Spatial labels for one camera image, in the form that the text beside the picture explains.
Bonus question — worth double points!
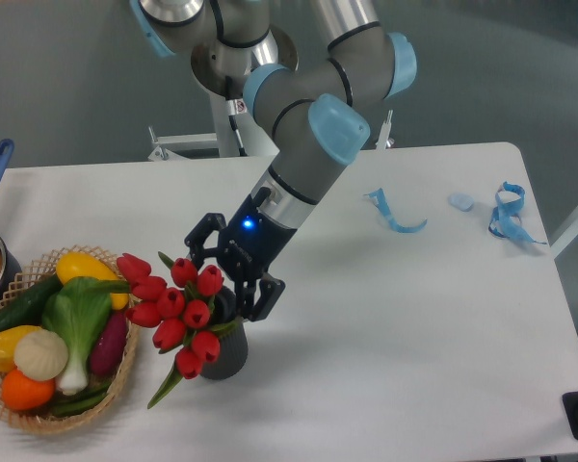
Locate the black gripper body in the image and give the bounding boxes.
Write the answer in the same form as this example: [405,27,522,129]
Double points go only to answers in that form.
[210,193,297,287]

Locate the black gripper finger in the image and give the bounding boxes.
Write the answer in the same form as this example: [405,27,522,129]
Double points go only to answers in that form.
[184,213,226,270]
[234,272,286,321]

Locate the red tulip bouquet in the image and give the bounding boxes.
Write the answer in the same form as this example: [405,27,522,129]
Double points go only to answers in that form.
[95,252,232,408]

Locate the dark grey ribbed vase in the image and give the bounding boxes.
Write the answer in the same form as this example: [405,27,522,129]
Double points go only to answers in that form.
[201,287,249,380]

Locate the curved blue tape strip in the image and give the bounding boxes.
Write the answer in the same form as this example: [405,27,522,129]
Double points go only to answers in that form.
[365,188,428,234]

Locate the yellow toy squash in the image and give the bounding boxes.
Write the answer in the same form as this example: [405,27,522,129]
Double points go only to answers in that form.
[56,251,130,311]

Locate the green toy bok choy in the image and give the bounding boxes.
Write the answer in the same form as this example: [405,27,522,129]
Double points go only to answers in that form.
[41,277,112,396]

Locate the purple toy sweet potato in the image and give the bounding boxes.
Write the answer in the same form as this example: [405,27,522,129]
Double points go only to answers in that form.
[89,312,128,376]

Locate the woven wicker basket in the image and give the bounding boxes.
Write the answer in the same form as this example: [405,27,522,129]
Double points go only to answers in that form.
[0,247,140,435]

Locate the green toy cucumber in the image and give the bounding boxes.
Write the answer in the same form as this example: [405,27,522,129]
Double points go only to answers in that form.
[0,274,63,332]

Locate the small light blue cap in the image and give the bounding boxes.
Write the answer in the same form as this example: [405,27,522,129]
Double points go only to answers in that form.
[448,192,474,212]

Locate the cream toy steamed bun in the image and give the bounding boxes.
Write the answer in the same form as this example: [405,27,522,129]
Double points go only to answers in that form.
[13,329,68,381]

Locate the green toy bean pods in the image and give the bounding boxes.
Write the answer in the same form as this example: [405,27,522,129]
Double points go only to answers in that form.
[49,380,111,418]

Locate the tangled blue ribbon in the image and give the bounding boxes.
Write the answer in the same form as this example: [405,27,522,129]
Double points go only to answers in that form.
[487,181,547,244]

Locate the yellow toy bell pepper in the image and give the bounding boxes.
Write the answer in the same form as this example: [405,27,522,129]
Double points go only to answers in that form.
[0,325,41,373]

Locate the orange toy fruit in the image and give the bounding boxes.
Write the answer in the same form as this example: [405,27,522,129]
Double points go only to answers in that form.
[1,369,56,411]

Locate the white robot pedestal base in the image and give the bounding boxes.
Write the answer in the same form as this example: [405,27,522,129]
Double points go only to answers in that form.
[147,94,278,162]

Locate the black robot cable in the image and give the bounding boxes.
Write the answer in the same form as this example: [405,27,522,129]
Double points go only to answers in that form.
[223,75,249,158]

